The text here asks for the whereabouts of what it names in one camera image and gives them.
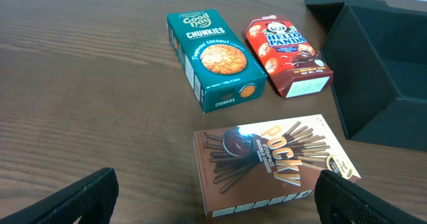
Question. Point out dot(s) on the teal Good Day cookie box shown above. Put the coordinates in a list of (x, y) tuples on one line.
[(221, 71)]

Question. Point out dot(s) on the brown Pocky box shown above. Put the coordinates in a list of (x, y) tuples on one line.
[(255, 165)]

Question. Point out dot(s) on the dark green open box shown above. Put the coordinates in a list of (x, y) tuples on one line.
[(378, 56)]

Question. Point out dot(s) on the red Hello Panda box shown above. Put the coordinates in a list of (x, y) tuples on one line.
[(293, 66)]

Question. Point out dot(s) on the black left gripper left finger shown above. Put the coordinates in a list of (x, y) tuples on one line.
[(90, 200)]

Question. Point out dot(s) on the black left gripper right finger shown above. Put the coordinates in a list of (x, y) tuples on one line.
[(339, 201)]

